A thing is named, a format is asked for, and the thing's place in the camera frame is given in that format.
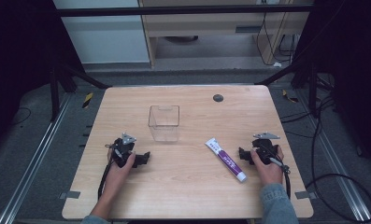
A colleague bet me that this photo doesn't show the person's left hand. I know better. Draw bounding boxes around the person's left hand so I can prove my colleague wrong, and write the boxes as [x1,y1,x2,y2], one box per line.
[104,151,137,193]

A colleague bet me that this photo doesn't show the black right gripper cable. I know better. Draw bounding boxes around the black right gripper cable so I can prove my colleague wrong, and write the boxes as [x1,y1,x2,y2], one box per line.
[261,145,293,200]

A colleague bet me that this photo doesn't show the black metal stand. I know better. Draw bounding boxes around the black metal stand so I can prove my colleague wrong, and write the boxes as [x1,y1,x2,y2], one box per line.
[48,62,112,123]
[254,60,320,119]

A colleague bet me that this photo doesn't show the aluminium floor rail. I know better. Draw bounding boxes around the aluminium floor rail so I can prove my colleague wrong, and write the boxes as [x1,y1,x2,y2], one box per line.
[0,92,73,224]
[294,88,371,224]

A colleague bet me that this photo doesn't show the white and purple toothpaste tube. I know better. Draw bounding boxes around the white and purple toothpaste tube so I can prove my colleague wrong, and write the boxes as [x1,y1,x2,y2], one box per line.
[204,137,249,184]

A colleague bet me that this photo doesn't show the black horizontal frame bar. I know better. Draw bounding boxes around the black horizontal frame bar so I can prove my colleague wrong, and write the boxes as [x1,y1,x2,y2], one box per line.
[56,4,314,18]

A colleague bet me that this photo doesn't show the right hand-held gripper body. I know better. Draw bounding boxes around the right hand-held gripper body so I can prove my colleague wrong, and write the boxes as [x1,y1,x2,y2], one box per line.
[250,132,281,166]

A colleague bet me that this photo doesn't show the white cabinet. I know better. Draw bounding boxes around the white cabinet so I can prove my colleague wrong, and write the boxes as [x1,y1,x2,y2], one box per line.
[52,0,151,65]

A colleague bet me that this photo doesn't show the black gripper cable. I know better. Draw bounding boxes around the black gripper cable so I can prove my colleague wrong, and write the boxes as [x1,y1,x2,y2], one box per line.
[96,143,122,201]
[261,145,293,200]

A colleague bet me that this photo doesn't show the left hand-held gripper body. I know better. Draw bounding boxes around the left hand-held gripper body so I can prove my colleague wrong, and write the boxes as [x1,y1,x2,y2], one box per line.
[110,132,137,169]

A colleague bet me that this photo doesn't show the black hanging cables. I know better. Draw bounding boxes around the black hanging cables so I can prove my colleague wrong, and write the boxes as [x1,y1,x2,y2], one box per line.
[255,0,301,67]

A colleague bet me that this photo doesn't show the light wooden desk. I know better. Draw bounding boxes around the light wooden desk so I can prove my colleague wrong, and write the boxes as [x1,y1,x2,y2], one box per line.
[137,0,315,69]

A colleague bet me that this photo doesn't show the dark curtain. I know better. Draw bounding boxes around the dark curtain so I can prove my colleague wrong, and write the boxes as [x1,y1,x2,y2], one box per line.
[293,0,371,171]
[0,0,85,153]

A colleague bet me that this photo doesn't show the clear plastic container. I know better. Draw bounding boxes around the clear plastic container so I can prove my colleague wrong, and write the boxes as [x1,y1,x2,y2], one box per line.
[147,105,181,144]

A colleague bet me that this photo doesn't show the grey table bracket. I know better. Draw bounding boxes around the grey table bracket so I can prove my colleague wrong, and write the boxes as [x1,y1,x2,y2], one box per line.
[58,189,81,201]
[293,189,318,201]

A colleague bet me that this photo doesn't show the person's right hand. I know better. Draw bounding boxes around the person's right hand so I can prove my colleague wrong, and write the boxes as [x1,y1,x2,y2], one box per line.
[250,145,286,188]

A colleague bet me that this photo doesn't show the yellow and black tape strip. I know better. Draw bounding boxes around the yellow and black tape strip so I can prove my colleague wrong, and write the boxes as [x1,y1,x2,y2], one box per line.
[281,89,300,104]
[81,91,94,109]

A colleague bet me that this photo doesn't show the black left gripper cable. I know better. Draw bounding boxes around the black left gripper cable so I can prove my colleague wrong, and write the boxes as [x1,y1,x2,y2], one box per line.
[96,143,122,201]

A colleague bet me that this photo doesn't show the thin black floor cable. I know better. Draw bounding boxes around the thin black floor cable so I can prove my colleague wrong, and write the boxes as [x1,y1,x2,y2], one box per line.
[10,106,33,127]

